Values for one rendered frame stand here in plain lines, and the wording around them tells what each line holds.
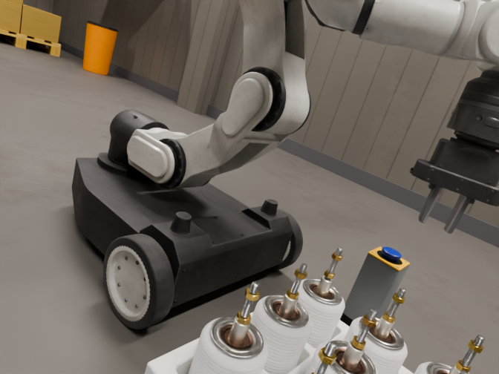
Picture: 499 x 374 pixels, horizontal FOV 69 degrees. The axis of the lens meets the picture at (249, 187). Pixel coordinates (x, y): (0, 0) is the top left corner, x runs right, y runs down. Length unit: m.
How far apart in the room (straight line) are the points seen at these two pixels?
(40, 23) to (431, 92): 4.68
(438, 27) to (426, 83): 2.45
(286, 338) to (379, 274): 0.29
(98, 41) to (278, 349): 4.64
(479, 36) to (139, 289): 0.72
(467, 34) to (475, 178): 0.19
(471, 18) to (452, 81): 2.42
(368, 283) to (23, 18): 5.34
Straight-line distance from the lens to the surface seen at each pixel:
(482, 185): 0.58
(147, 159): 1.05
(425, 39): 0.54
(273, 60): 0.84
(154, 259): 0.77
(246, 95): 0.81
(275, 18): 0.86
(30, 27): 5.71
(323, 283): 0.69
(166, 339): 0.87
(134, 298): 0.85
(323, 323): 0.69
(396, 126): 2.99
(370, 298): 0.83
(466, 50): 0.54
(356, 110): 3.11
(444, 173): 0.57
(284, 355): 0.61
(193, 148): 0.98
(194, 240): 0.82
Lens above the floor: 0.59
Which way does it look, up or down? 17 degrees down
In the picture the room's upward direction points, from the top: 18 degrees clockwise
